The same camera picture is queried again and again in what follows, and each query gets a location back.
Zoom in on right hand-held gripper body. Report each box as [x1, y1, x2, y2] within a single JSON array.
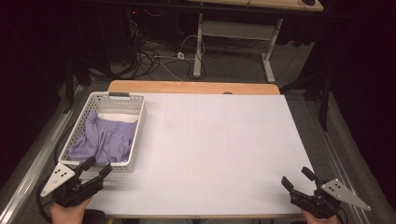
[[289, 178, 372, 219]]

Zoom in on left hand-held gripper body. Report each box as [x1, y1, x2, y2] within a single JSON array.
[[40, 163, 105, 209]]

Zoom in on purple shorts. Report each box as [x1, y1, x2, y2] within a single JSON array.
[[66, 110, 139, 164]]

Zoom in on white perforated plastic basket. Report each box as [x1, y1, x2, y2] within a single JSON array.
[[58, 91, 147, 173]]

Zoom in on person's right hand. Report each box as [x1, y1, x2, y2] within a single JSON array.
[[301, 209, 343, 224]]

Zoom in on person's left hand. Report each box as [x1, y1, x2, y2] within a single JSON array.
[[49, 196, 93, 224]]

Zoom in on black metal stand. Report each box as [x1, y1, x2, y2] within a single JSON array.
[[63, 59, 92, 115], [279, 69, 332, 133]]

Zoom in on light wooden desk top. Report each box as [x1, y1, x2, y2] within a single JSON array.
[[186, 0, 325, 13]]

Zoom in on metal floor rail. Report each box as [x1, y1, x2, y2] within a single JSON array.
[[0, 85, 87, 224], [306, 99, 373, 224]]

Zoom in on bundle of black cables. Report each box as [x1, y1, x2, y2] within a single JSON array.
[[122, 38, 208, 81]]

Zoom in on white cable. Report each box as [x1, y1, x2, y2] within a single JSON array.
[[179, 35, 206, 61]]

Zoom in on white metal desk frame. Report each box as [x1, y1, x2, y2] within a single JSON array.
[[192, 12, 284, 84]]

